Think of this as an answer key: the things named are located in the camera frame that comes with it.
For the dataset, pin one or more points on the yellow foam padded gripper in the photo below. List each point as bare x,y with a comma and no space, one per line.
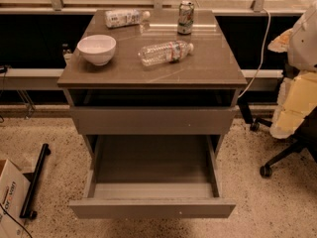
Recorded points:
305,47

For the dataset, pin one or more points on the grey drawer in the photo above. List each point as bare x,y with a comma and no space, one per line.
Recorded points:
158,176
152,121

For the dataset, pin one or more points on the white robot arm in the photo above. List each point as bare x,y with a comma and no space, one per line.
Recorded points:
307,22

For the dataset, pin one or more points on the grey drawer cabinet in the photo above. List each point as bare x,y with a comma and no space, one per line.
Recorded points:
208,78

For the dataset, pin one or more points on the grey top drawer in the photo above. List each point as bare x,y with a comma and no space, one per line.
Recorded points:
152,121

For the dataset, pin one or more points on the black office chair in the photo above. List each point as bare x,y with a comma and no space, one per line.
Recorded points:
304,137

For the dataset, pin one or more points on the clear plastic water bottle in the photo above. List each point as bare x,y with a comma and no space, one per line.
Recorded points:
165,52

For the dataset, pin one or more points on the green soda can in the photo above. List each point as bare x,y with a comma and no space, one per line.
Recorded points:
185,17

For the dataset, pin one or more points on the white labelled plastic bottle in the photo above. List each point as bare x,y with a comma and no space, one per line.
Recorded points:
125,17

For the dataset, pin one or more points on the white ceramic bowl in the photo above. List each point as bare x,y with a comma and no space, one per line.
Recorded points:
97,49

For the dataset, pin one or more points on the small bottle behind cabinet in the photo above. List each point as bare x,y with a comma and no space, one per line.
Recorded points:
67,53

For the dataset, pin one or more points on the black metal bar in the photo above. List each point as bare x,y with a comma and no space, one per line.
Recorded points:
27,212

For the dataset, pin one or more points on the white cardboard box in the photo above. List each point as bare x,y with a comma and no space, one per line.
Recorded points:
13,189

